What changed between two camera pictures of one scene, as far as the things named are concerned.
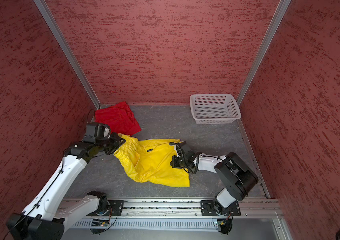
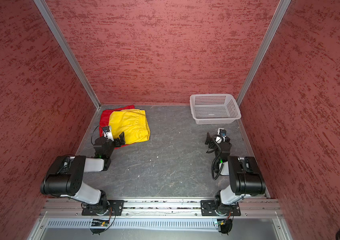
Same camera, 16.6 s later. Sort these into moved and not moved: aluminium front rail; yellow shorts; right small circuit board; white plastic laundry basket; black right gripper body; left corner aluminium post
Moved: black right gripper body; yellow shorts
Not moved: white plastic laundry basket; aluminium front rail; left corner aluminium post; right small circuit board
